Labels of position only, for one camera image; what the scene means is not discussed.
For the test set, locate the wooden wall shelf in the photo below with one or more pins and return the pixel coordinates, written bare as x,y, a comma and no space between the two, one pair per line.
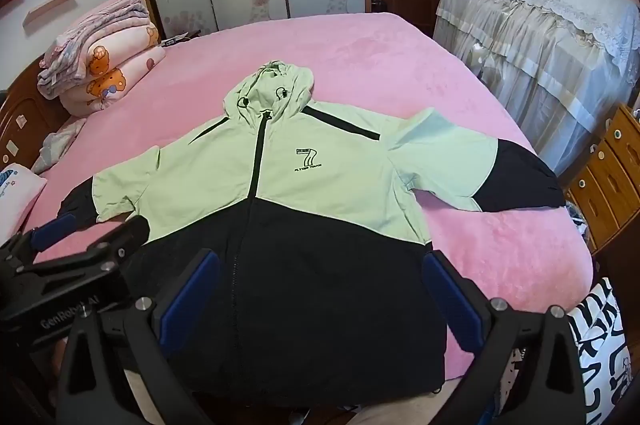
50,7

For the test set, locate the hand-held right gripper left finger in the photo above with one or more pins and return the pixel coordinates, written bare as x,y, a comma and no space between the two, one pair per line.
190,297

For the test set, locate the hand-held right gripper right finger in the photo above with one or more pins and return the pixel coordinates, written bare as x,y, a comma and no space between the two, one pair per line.
452,300

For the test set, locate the white lace furniture cover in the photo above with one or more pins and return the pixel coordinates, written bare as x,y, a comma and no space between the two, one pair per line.
540,30

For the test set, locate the crumpled light cloth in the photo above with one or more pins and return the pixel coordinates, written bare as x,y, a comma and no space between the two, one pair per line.
60,140

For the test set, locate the green and black hooded jacket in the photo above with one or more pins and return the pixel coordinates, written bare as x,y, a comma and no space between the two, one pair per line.
310,165

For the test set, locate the folded lilac blanket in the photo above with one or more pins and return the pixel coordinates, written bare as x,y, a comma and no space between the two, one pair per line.
100,22

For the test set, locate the wooden headboard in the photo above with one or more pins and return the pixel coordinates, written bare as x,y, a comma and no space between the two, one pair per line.
20,120

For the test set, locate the black and white patterned cloth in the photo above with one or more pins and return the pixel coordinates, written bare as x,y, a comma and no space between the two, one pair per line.
600,340

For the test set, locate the wooden drawer cabinet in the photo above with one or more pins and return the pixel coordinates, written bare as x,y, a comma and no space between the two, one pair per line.
610,185

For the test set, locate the pink bed blanket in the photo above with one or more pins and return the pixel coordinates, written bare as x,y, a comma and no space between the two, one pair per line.
400,55

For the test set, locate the folded pink bear-print quilt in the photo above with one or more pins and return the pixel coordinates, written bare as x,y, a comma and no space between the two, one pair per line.
117,80

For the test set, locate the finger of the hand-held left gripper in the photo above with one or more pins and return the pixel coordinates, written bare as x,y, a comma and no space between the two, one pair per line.
50,231
125,235

